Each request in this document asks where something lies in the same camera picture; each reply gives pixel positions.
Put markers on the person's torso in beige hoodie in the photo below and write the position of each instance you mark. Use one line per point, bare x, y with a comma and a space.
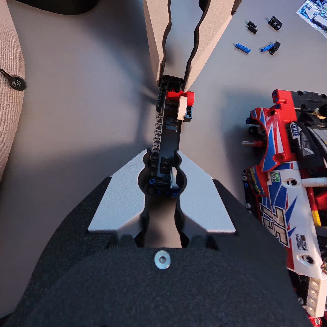
10, 89

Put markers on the black lego connector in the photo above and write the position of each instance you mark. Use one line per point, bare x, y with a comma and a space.
275, 23

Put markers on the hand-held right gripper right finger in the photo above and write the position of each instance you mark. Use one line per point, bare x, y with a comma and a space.
207, 207

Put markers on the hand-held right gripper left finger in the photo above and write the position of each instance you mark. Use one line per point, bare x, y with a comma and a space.
120, 204

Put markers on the black lego pins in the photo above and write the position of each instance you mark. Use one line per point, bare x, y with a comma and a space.
252, 26

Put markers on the long black lego chassis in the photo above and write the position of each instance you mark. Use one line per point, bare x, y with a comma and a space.
168, 143

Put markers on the black connector with blue pin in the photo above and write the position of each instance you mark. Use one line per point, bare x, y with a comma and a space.
274, 48

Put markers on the blue lego pin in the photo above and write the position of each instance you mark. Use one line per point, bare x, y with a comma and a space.
242, 47

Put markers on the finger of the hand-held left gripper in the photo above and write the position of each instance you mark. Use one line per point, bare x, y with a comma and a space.
155, 38
212, 33

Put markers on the holographic sticker sheet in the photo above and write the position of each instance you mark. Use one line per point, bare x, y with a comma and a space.
315, 12

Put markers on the red blue lego race car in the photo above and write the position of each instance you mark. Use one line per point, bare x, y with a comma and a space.
286, 191

